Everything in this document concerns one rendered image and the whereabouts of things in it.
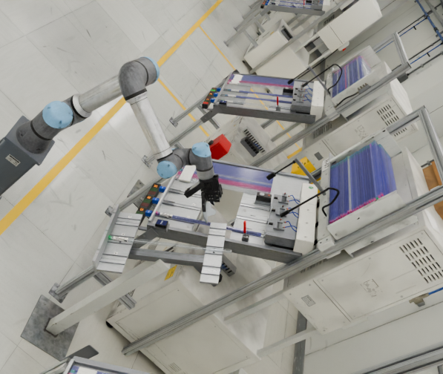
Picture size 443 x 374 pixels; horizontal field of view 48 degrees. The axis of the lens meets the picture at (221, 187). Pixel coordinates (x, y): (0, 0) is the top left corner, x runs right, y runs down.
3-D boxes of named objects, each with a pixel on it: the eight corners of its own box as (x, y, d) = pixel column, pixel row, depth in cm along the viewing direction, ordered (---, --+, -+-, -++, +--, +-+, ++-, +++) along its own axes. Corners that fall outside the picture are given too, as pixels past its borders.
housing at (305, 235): (290, 263, 226) (295, 239, 218) (297, 204, 266) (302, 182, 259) (308, 266, 225) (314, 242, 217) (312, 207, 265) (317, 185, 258)
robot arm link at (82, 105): (44, 109, 222) (138, 55, 198) (64, 101, 235) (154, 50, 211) (58, 133, 225) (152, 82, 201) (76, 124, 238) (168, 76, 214)
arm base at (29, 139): (10, 137, 214) (23, 125, 210) (24, 119, 226) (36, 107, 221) (38, 159, 221) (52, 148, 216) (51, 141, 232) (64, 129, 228)
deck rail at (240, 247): (146, 234, 231) (146, 224, 228) (148, 232, 233) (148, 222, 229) (299, 266, 223) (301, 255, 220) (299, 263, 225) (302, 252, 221)
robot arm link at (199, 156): (193, 141, 217) (211, 140, 214) (197, 163, 222) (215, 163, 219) (187, 149, 210) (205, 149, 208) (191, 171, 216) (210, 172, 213)
